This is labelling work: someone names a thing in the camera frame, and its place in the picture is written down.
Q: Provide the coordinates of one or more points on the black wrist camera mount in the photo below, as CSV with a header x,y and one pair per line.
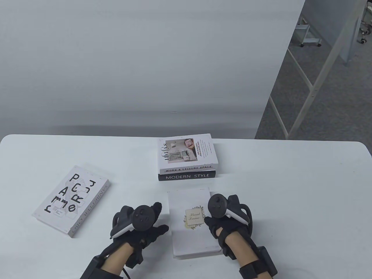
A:
x,y
91,270
267,261

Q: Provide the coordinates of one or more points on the white metal frame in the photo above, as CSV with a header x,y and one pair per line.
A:
x,y
313,88

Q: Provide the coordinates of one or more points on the white backdrop board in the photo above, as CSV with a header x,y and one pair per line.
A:
x,y
145,58

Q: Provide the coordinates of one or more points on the person's right forearm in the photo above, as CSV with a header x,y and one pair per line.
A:
x,y
241,250

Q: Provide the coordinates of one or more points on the white book black letters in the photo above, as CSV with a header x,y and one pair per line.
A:
x,y
66,200

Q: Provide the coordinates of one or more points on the person's right hand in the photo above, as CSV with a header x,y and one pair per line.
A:
x,y
226,225

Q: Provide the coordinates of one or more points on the black and white controller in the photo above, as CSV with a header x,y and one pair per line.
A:
x,y
216,205
144,216

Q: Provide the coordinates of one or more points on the white book with floral label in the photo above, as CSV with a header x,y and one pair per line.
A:
x,y
189,241

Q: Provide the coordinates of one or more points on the person's left hand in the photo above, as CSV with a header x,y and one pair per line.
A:
x,y
151,235

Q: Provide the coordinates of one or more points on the white wheeled cart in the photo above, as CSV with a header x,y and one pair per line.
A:
x,y
311,43

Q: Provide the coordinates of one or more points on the white book pink-striped spine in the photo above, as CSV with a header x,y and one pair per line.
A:
x,y
186,151

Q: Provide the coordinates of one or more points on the grey partition panel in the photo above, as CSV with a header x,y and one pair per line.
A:
x,y
319,17

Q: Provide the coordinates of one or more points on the white book black spine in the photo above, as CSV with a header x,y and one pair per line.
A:
x,y
186,176

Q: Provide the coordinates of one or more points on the office chair wheeled base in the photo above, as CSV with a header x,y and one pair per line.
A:
x,y
363,40

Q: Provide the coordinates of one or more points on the person's left forearm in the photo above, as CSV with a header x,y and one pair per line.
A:
x,y
117,257

